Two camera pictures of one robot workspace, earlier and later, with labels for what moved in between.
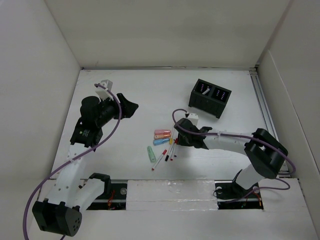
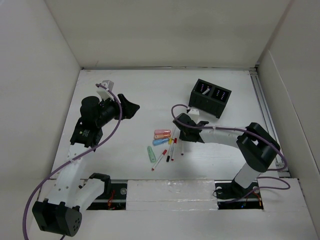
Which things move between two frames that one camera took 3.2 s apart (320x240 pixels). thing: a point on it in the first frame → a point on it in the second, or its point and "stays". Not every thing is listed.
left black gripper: [127, 107] stays
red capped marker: [176, 141] stays
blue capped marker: [206, 91] stays
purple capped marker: [175, 155] → [182, 149]
